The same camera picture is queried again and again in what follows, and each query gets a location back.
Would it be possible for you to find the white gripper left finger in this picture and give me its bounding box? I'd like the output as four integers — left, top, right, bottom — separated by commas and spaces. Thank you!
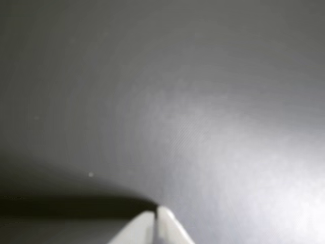
108, 211, 156, 244

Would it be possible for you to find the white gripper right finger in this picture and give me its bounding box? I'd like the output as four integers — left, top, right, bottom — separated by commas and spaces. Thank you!
156, 205, 196, 244

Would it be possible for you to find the black table mat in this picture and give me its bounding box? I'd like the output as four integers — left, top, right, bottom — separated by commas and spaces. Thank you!
0, 0, 325, 244

